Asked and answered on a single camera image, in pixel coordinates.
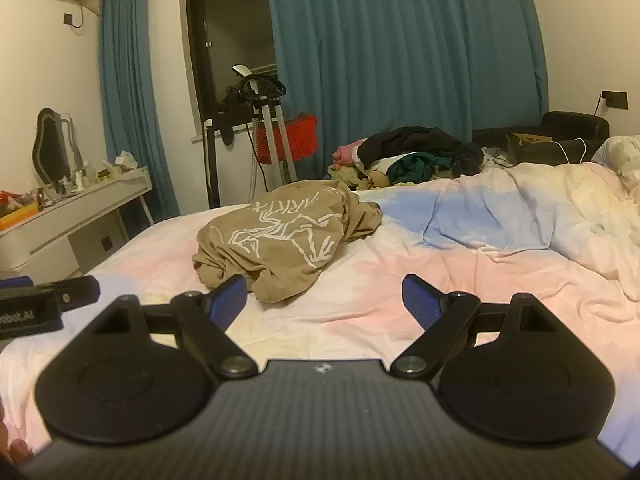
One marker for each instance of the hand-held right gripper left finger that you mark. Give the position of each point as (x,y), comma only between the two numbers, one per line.
(232,292)

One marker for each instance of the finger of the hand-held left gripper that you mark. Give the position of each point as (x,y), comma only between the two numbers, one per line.
(75,290)
(12,282)

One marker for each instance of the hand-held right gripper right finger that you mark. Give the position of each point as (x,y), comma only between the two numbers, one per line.
(417,295)

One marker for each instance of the tan printed t-shirt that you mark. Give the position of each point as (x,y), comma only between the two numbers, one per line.
(280,230)

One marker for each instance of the person's left hand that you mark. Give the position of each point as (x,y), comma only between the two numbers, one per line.
(15,450)

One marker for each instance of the orange box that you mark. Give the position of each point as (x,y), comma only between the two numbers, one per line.
(17,217)

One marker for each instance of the white dressing table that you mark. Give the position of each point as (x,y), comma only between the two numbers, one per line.
(75,215)

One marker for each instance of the red packet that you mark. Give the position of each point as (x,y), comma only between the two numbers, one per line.
(10,197)

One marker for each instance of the pastel tie-dye duvet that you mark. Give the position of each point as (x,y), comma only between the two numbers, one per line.
(500,270)

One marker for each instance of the cluster of cosmetic bottles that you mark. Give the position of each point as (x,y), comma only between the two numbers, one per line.
(80,177)

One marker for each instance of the small dark box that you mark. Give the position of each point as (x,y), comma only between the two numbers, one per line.
(104,174)

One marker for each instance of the black floor stand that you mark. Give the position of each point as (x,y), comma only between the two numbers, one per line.
(212,170)

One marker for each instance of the green garment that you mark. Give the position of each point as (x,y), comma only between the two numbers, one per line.
(415,167)

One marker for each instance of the white garment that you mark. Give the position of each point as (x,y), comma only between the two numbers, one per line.
(385,162)

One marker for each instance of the yellow garment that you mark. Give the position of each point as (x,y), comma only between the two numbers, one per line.
(350,175)

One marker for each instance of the white tissue box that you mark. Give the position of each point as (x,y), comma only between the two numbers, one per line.
(125,160)

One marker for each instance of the wavy-framed vanity mirror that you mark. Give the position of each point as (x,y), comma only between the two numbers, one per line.
(52,145)

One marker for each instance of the black garment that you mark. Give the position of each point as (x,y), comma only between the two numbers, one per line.
(415,140)

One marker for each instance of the pink garment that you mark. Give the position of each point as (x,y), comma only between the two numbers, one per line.
(345,155)

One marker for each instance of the grey patterned cloth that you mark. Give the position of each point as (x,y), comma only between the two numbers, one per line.
(495,157)

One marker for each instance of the red bag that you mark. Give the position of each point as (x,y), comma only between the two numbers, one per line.
(300,137)

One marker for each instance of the silver exercise machine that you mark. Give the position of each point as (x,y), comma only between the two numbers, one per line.
(272,125)

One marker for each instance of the brown cardboard box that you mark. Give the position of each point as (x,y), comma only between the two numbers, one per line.
(530,150)

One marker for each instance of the narrow blue curtain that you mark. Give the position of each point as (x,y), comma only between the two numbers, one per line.
(130,85)

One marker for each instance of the black sofa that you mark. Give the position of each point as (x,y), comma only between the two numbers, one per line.
(575,122)

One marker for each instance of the wide blue curtain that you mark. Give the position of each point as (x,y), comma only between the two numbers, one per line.
(400,50)

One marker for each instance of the white pillow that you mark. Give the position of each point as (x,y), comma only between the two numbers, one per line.
(620,155)

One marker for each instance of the dark window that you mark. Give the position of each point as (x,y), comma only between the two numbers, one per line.
(225,35)

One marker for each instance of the small black wall socket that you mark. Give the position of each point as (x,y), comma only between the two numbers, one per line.
(68,19)

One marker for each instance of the wide black wall socket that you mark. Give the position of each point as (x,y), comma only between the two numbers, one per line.
(616,100)

